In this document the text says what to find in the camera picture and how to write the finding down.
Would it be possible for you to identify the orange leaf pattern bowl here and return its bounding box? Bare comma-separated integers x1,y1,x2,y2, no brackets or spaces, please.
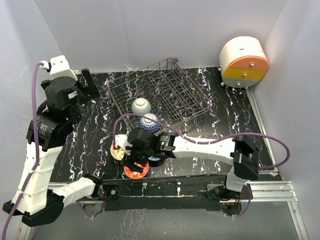
123,162,150,180

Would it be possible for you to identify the green line pattern bowl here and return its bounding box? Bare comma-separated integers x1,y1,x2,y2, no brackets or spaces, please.
131,97,151,115

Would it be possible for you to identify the yellow flower pattern bowl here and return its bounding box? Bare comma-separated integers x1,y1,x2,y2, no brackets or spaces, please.
110,144,125,161

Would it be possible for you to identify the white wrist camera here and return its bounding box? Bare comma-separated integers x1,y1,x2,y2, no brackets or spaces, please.
115,134,133,156
41,55,78,80

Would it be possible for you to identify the grey wire dish rack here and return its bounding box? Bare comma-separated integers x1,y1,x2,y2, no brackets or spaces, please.
105,57,210,129

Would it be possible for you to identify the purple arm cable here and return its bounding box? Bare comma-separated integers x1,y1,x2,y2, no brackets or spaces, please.
1,62,48,240
112,113,291,218

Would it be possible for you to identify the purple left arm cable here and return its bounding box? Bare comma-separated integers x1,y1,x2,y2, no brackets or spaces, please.
1,62,48,240

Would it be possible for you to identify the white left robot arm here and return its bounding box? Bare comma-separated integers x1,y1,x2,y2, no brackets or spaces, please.
2,68,104,227

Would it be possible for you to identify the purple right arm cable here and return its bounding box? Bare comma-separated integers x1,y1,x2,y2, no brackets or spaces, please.
112,113,291,218

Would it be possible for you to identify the round drawer cabinet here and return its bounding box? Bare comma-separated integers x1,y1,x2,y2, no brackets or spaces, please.
219,36,270,89

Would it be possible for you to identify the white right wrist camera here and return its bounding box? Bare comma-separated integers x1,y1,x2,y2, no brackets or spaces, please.
115,134,133,156

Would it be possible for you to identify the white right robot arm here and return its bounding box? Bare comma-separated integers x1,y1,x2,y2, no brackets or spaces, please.
115,128,260,201

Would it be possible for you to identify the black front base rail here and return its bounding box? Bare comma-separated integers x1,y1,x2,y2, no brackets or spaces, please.
103,174,238,212

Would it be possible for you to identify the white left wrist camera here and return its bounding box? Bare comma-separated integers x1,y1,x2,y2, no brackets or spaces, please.
41,55,78,80

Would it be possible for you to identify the red diamond pattern bowl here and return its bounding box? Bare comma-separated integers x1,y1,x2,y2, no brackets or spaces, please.
138,113,160,134

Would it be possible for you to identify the blue rose pattern bowl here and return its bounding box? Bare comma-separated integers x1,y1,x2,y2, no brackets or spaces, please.
148,156,163,168

